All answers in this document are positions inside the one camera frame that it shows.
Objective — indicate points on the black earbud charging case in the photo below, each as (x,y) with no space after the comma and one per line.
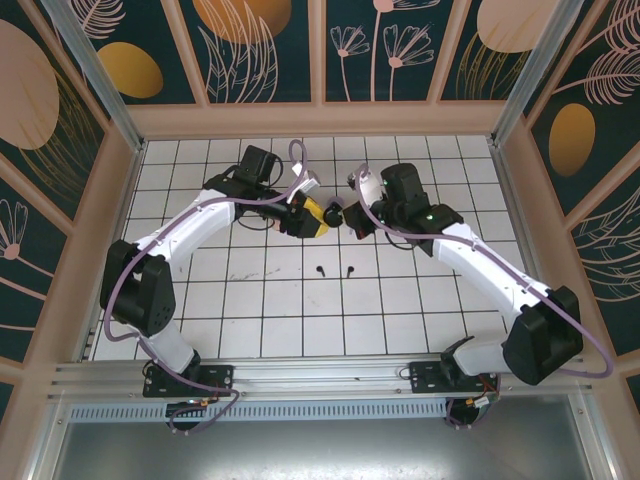
(333,216)

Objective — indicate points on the black earbud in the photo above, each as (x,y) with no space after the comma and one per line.
(350,271)
(320,271)

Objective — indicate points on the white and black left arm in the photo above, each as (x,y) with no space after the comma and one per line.
(200,222)

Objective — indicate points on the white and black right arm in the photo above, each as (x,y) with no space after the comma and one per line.
(480,270)

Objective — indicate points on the dark panel with leaf outlines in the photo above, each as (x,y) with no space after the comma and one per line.
(245,50)

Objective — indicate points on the dark panel with pink flowers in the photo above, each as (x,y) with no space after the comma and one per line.
(380,50)

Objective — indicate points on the dark panel with golden oval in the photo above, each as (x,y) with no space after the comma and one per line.
(130,67)

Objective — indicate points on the dark panel with peach circle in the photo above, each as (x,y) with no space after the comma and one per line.
(490,50)

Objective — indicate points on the dark panel oval and fern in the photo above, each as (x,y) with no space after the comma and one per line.
(572,140)

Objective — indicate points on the dark panel with fern outlines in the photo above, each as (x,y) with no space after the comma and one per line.
(615,250)

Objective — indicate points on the grey metal sheet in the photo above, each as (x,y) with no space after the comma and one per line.
(320,450)

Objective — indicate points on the yellow power connector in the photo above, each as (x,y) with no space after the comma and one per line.
(478,401)

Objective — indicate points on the dark panel large peach circle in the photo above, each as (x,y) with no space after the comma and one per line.
(30,100)

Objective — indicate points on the dark panel single flower outline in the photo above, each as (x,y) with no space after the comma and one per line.
(20,280)

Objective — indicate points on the aluminium side bar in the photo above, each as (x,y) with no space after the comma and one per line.
(602,450)
(44,450)

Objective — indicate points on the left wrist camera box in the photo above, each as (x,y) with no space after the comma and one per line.
(310,181)

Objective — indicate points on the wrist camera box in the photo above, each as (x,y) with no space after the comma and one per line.
(310,181)
(356,178)

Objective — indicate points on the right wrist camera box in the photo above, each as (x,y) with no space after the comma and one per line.
(356,178)

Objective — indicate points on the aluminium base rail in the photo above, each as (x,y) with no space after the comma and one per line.
(320,375)

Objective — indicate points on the aluminium corner post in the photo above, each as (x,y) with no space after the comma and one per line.
(535,75)
(95,80)

